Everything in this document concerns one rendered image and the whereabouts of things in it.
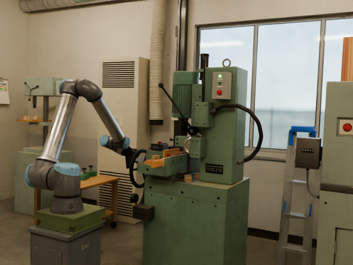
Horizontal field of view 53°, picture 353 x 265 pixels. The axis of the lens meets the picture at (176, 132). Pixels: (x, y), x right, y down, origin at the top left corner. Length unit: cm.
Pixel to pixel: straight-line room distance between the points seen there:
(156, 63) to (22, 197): 218
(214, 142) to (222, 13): 189
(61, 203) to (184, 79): 107
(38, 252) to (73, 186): 42
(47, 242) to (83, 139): 257
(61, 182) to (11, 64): 318
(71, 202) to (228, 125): 102
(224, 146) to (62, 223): 103
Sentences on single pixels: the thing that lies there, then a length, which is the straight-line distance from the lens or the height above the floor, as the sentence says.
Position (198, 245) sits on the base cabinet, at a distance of 225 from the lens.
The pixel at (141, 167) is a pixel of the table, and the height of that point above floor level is 87.
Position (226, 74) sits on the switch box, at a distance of 211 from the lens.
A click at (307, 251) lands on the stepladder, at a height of 26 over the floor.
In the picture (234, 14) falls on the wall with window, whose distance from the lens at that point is 375.
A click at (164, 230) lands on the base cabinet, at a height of 47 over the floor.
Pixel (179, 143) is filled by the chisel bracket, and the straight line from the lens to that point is 239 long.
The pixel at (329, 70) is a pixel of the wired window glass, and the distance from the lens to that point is 356.
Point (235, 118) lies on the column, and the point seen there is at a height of 121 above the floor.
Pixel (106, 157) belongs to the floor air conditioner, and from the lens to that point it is 400.
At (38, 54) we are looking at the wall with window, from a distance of 517.
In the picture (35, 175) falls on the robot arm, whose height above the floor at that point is 84.
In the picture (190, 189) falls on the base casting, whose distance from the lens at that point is 219.
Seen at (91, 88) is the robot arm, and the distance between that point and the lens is 234.
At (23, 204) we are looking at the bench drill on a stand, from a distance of 450.
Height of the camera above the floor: 125
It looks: 4 degrees down
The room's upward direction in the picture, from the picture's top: 2 degrees clockwise
